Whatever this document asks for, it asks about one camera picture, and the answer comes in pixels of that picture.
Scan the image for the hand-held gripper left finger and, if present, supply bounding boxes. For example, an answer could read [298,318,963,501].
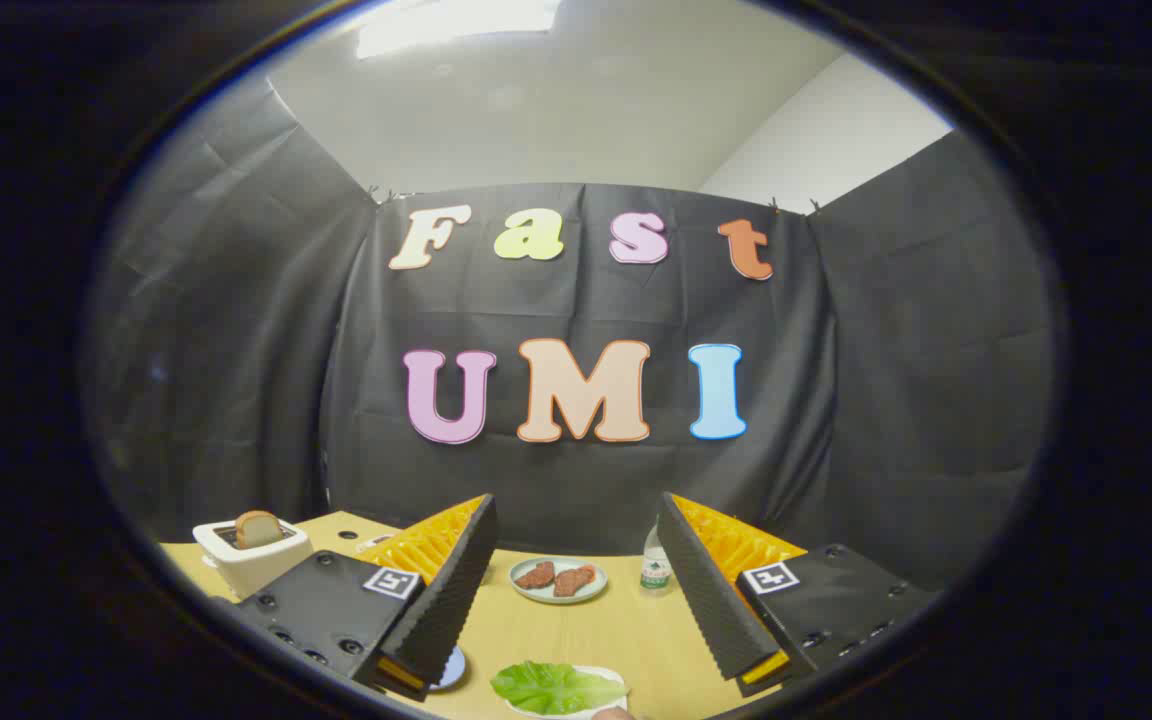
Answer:
[232,493,500,703]

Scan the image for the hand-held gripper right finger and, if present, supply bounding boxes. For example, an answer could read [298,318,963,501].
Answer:
[656,491,937,699]

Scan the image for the green lettuce leaf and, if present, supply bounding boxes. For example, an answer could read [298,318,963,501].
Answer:
[491,660,629,716]

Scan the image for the plain bread slice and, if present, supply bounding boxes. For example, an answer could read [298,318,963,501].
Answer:
[234,510,285,550]

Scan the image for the clear water bottle green cap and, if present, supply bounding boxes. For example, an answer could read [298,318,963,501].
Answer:
[639,517,675,591]

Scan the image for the pale green plate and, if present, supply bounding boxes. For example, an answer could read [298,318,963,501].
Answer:
[509,556,609,605]

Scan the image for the white square plate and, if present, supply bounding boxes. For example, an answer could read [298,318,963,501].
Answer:
[506,665,629,720]

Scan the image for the white toaster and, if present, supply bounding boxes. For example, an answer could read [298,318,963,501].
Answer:
[192,516,314,601]

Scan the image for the black backdrop cloth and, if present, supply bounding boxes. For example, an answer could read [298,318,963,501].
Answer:
[86,75,1057,591]

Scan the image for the ceiling light panel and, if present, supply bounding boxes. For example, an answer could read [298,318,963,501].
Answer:
[356,0,562,59]

